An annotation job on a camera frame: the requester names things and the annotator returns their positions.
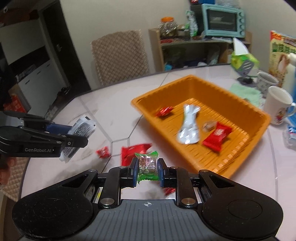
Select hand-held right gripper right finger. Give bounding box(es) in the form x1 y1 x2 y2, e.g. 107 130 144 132
158 158 241 208

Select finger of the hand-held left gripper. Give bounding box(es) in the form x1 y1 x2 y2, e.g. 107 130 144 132
18 127 89 148
3 111 73 134

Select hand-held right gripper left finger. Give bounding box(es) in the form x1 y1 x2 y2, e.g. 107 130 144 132
55 158 139 209

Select green-edged clear snack packet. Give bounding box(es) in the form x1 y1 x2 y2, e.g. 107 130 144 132
135 151 160 184

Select black and white snack packet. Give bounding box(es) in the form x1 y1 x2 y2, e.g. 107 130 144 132
59 115 96 163

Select small red candy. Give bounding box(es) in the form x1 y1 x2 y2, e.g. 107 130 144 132
155 106 174 117
96 146 111 159

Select silver foil snack packet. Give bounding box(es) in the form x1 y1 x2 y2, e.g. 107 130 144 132
177 104 201 144

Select small brown candy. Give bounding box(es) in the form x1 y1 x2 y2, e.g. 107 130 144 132
203 120 216 132

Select orange plastic tray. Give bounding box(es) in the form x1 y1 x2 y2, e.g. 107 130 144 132
131 75 271 179

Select person's left hand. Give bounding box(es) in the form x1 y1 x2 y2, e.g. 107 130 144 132
0 158 16 185

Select chair with quilted beige cover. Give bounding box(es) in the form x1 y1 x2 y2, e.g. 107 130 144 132
5 155 31 202
90 30 149 87

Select red cardboard box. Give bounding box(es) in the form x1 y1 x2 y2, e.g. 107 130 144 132
3 95 26 114

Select white cabinet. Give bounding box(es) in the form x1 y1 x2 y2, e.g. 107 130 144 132
14 56 70 116

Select dark wooden door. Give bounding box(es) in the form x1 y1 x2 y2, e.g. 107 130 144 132
38 0 90 93

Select pale green cloth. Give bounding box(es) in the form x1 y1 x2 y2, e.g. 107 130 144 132
230 83 266 108

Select wooden shelf unit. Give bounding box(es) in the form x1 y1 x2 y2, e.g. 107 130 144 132
148 28 252 72

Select blue and white plastic packet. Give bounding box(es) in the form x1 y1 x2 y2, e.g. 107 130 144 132
283 124 296 149

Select white mug with cartoon print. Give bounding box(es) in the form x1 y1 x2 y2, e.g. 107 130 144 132
264 86 296 126

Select small grey striped stand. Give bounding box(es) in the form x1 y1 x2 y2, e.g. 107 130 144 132
237 58 255 87

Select green tissue box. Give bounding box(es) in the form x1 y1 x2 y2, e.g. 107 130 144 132
231 37 260 72

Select patterned white mug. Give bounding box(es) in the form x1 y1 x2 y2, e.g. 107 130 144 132
256 71 280 93

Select blue thermos jug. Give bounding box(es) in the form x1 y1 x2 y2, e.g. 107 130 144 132
285 67 296 127

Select clear jar with orange lid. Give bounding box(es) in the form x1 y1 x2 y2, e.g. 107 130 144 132
158 17 179 39

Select green snack bag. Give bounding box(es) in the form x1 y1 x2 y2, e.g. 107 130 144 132
186 10 199 37

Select teal toaster oven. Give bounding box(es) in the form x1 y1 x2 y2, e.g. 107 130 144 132
201 3 246 39

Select printed cereal box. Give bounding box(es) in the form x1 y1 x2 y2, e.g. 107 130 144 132
268 30 296 76

